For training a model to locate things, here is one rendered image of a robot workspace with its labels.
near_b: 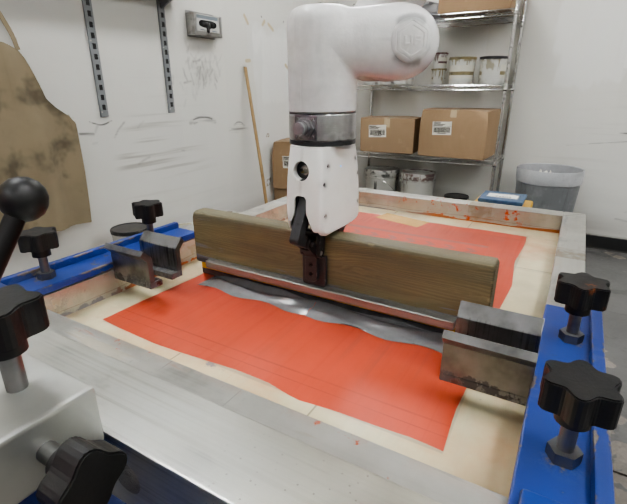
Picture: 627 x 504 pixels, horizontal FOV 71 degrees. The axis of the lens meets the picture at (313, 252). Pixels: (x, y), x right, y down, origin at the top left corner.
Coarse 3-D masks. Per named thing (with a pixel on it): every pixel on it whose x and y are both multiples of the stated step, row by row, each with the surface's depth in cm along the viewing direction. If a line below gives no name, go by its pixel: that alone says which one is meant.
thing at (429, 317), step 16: (240, 272) 59; (256, 272) 58; (304, 288) 55; (320, 288) 54; (336, 288) 54; (352, 304) 52; (368, 304) 50; (384, 304) 50; (400, 304) 50; (416, 320) 48; (432, 320) 47; (448, 320) 46
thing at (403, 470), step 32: (384, 192) 102; (512, 224) 89; (544, 224) 86; (576, 224) 78; (192, 256) 71; (576, 256) 64; (64, 288) 54; (96, 288) 57; (128, 288) 62; (64, 320) 46; (128, 352) 40; (192, 384) 36; (224, 384) 36; (256, 416) 33; (288, 416) 33; (320, 448) 30; (352, 448) 30; (384, 448) 30; (416, 480) 27; (448, 480) 27
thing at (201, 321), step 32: (384, 224) 91; (192, 288) 62; (128, 320) 53; (160, 320) 53; (192, 320) 53; (224, 320) 53; (256, 320) 53; (288, 320) 53; (192, 352) 47; (224, 352) 47; (256, 352) 47
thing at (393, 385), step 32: (512, 256) 73; (288, 352) 47; (320, 352) 47; (352, 352) 47; (384, 352) 47; (416, 352) 47; (288, 384) 42; (320, 384) 42; (352, 384) 42; (384, 384) 42; (416, 384) 42; (448, 384) 42; (352, 416) 38; (384, 416) 38; (416, 416) 38; (448, 416) 38
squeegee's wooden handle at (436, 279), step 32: (224, 224) 60; (256, 224) 57; (288, 224) 56; (224, 256) 62; (256, 256) 59; (288, 256) 56; (352, 256) 51; (384, 256) 49; (416, 256) 47; (448, 256) 46; (480, 256) 46; (352, 288) 52; (384, 288) 50; (416, 288) 48; (448, 288) 46; (480, 288) 45
